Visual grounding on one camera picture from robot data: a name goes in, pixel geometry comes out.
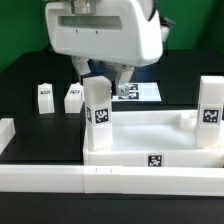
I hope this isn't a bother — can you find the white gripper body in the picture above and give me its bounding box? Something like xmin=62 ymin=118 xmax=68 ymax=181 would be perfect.
xmin=45 ymin=0 xmax=163 ymax=66

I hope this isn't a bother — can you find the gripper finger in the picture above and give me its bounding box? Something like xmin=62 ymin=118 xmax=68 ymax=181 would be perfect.
xmin=71 ymin=56 xmax=90 ymax=82
xmin=115 ymin=64 xmax=134 ymax=99

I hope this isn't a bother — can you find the white desk top tray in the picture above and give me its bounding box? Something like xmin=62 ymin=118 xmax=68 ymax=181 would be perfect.
xmin=83 ymin=110 xmax=224 ymax=168

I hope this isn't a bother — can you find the white front fence bar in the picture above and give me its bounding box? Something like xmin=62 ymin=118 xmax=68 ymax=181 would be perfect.
xmin=0 ymin=165 xmax=224 ymax=196

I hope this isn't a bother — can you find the white marker base plate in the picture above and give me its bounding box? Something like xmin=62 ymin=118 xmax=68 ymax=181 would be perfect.
xmin=112 ymin=82 xmax=161 ymax=102

